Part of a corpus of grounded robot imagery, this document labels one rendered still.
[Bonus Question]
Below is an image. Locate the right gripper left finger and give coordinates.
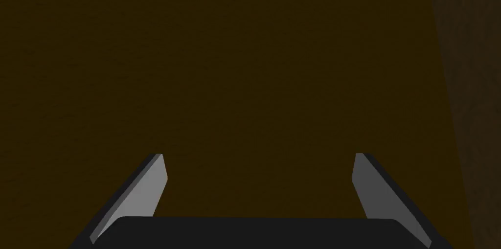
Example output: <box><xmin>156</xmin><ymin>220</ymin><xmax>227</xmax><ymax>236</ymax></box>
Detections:
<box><xmin>70</xmin><ymin>153</ymin><xmax>169</xmax><ymax>249</ymax></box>

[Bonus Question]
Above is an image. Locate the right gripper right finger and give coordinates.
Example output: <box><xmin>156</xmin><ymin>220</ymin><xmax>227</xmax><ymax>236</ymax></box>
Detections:
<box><xmin>351</xmin><ymin>153</ymin><xmax>455</xmax><ymax>249</ymax></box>

